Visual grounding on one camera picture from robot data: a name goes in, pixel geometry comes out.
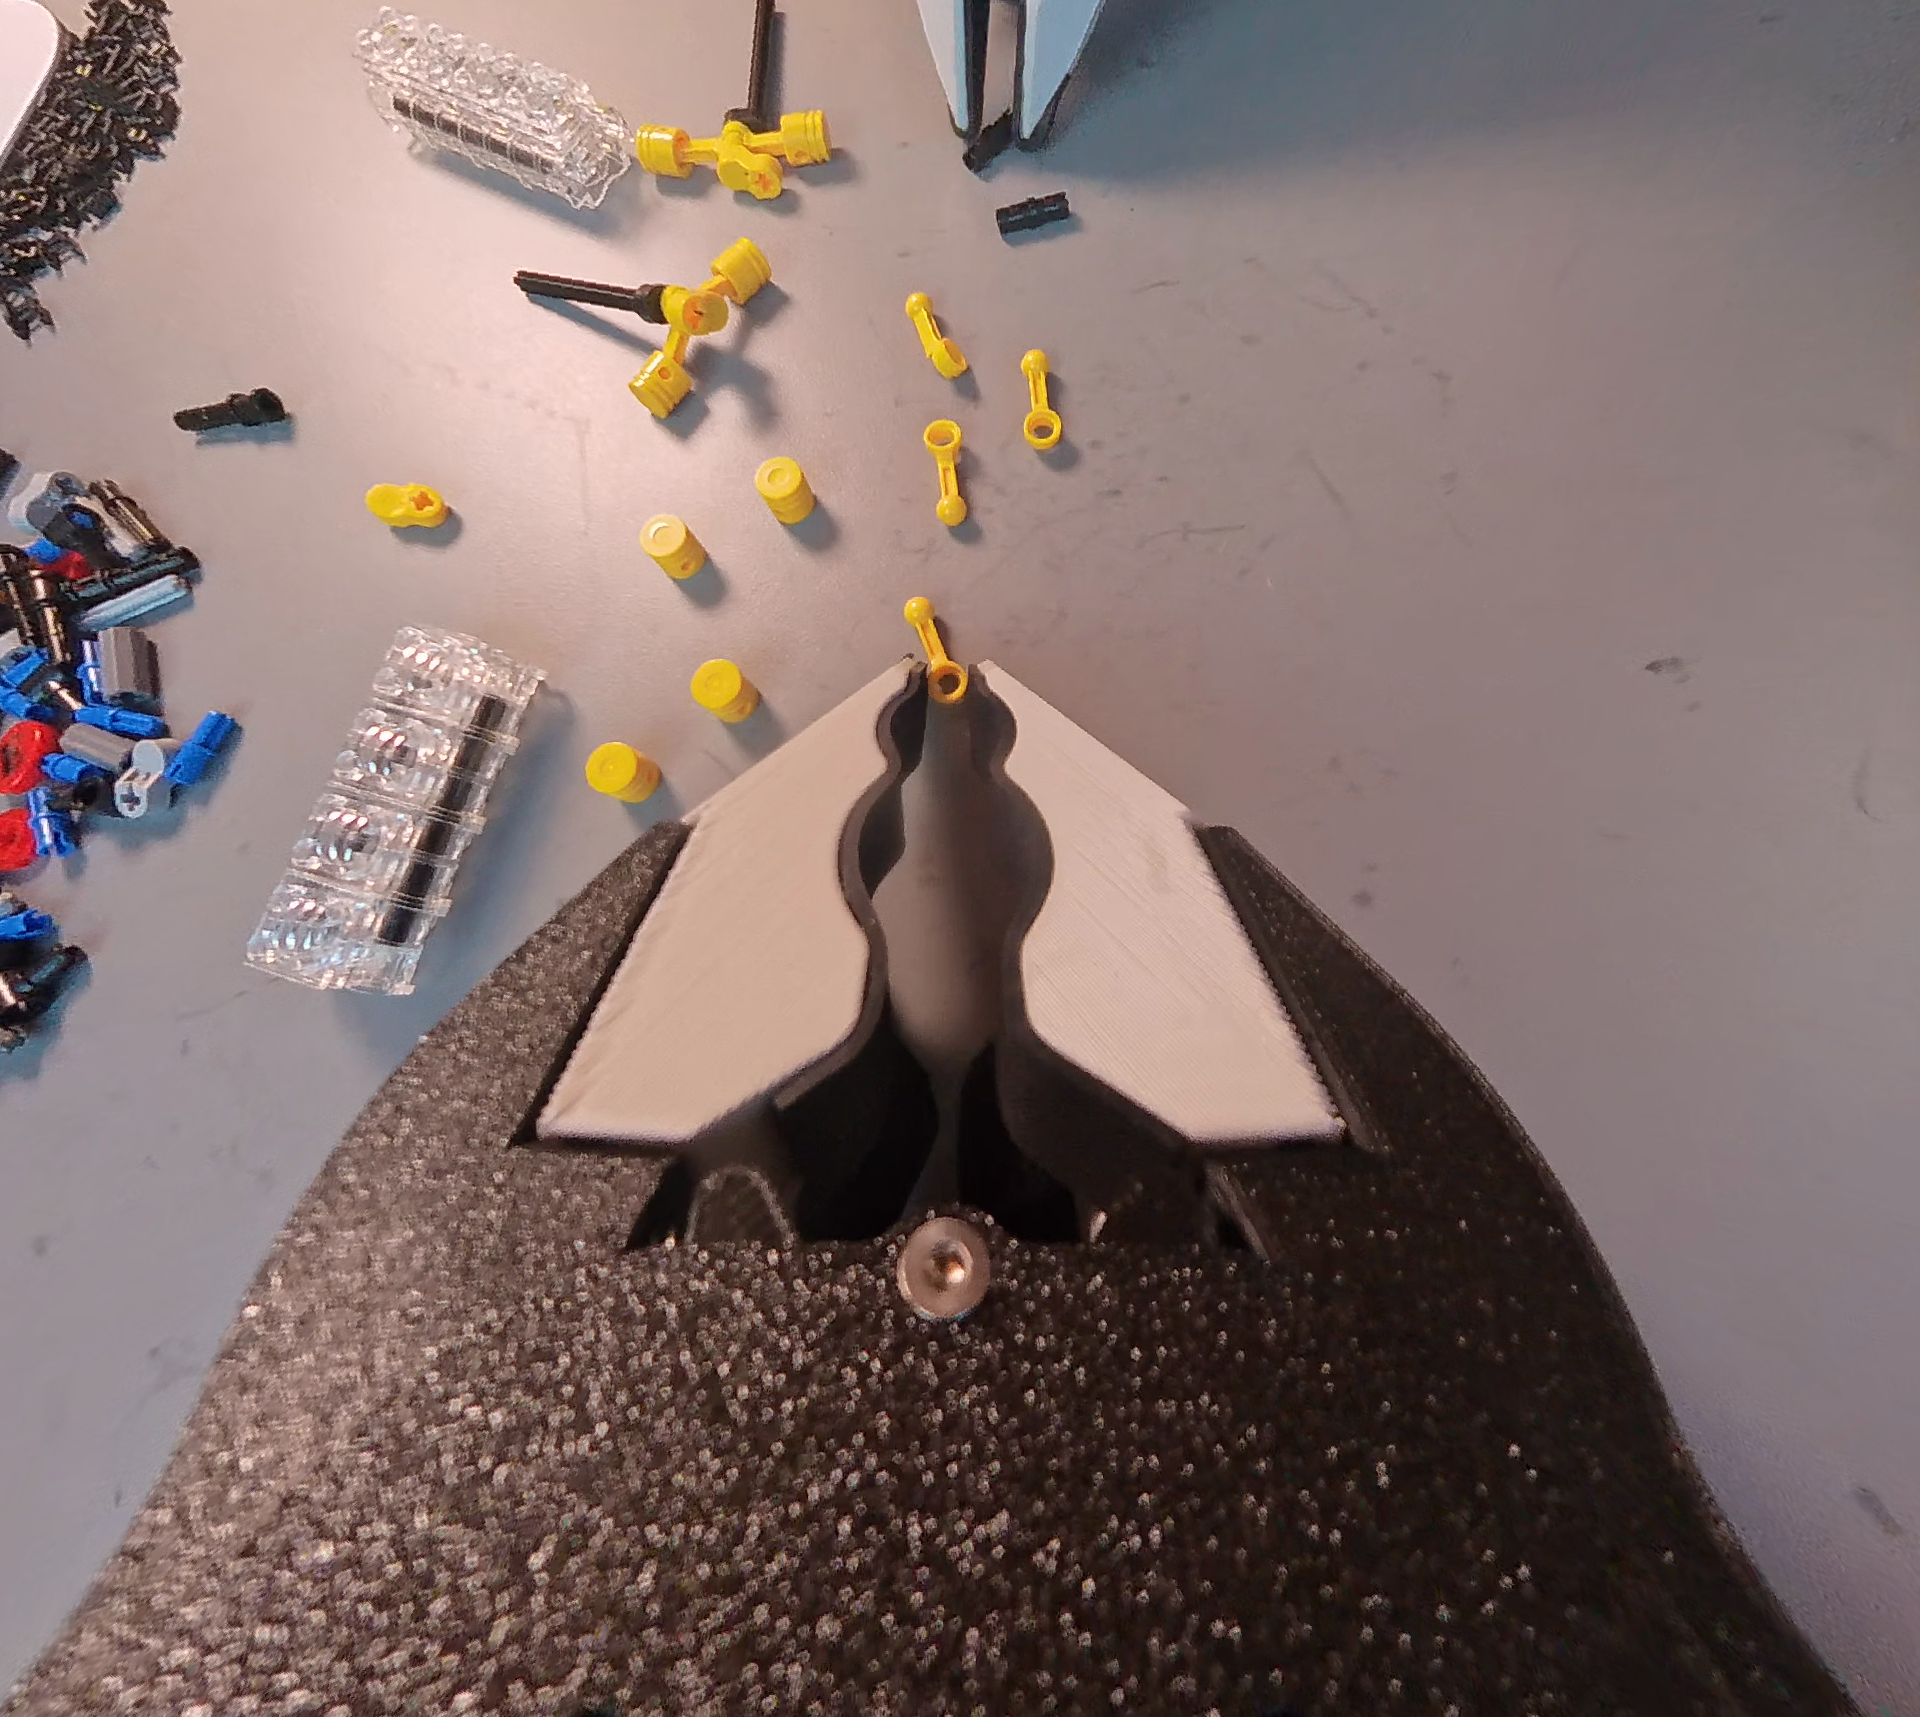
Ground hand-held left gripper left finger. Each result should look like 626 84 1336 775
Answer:
534 655 924 1149

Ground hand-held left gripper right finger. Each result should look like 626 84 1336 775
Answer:
972 658 1349 1145

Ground yellow piston crank assembly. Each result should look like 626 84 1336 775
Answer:
632 0 834 198
514 238 775 421

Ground transparent cylinder block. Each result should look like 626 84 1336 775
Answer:
245 623 547 1000
355 6 632 207

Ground yellow cam piece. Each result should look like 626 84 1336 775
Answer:
903 596 972 708

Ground pile of mixed building parts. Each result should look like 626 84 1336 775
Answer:
0 449 247 1057

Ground grey desk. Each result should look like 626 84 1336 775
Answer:
0 0 1920 1717

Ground pile of black clip pins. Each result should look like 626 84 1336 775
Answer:
0 0 186 342

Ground white metal stand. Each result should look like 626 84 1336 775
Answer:
0 0 66 175

